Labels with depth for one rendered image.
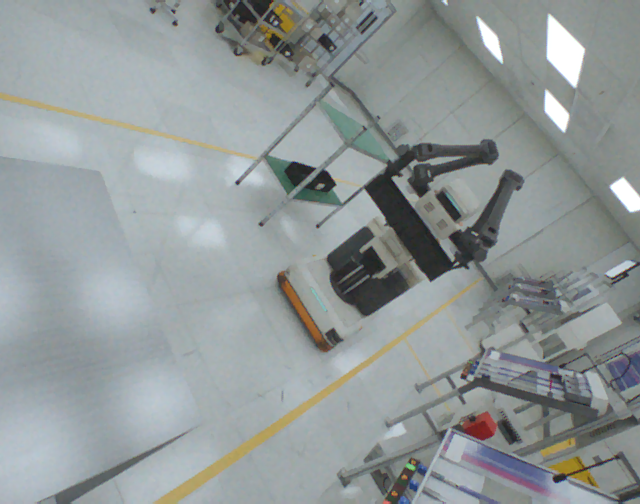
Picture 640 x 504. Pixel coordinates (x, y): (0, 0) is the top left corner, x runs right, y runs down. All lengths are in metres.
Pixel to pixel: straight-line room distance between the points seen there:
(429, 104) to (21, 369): 10.44
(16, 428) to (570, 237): 9.77
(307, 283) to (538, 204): 7.95
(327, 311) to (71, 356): 1.89
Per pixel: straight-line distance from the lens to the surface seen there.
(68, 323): 0.86
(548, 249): 9.90
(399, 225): 1.90
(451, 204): 2.21
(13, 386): 0.78
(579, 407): 2.73
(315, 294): 2.51
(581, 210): 9.95
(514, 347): 5.99
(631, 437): 2.82
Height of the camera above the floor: 1.52
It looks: 26 degrees down
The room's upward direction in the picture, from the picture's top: 51 degrees clockwise
